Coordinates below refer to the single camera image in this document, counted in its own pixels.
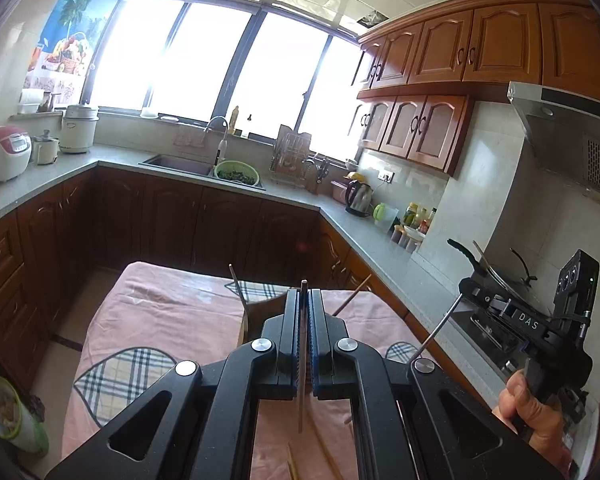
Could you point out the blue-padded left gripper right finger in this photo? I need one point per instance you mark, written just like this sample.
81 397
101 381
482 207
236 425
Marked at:
324 332

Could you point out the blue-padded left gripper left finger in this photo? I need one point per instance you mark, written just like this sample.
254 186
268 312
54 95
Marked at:
279 381

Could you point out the dark wooden chopstick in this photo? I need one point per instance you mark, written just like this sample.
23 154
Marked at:
303 350

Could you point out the light tan wooden chopstick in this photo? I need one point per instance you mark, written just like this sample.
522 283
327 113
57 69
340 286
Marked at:
292 466

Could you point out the person's right hand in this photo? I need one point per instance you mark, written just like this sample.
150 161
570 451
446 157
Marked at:
545 421

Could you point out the wooden utensil holder box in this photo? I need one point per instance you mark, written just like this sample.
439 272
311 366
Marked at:
257 313

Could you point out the chopstick standing in holder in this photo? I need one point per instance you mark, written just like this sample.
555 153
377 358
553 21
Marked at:
352 295

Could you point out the dark chopstick in holder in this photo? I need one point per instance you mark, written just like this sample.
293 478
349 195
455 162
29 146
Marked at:
238 287

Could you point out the spice jar set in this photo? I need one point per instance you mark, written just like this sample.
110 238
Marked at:
407 238

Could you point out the stainless electric kettle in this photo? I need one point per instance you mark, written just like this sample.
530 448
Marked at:
358 198

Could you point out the condiment bottles group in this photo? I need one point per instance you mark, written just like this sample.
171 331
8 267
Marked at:
418 218

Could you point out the pink heart-patterned tablecloth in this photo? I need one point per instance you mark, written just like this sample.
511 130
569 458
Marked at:
190 316

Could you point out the wooden dish rack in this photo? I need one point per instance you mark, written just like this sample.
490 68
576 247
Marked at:
291 149

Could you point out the green colander bowl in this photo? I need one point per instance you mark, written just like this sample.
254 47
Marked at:
236 171

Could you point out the chrome sink faucet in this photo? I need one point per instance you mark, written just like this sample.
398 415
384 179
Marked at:
218 125

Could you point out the yellow bottle on windowsill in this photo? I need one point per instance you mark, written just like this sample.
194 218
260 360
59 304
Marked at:
233 120

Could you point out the steel range hood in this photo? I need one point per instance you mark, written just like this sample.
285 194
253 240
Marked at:
563 129

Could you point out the lower dark wooden cabinets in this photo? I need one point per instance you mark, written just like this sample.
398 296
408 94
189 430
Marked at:
52 236

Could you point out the white cylindrical cooker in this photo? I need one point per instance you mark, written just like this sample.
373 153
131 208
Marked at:
78 129

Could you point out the green rimmed food bowl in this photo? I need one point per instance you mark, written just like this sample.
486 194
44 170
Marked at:
17 425

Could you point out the small white pot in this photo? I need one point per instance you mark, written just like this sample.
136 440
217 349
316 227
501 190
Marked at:
45 149

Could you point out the white red rice cooker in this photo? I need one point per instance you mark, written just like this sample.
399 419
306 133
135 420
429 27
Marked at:
15 152

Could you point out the tropical fruit poster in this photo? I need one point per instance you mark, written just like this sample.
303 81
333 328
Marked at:
65 51

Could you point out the black wok with handle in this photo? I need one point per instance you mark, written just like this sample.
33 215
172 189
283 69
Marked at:
500 269

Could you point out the green handled pitcher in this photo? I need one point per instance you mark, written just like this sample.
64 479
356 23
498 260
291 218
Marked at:
384 217

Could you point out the upper wooden wall cabinets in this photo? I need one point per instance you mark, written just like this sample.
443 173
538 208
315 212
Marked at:
419 76

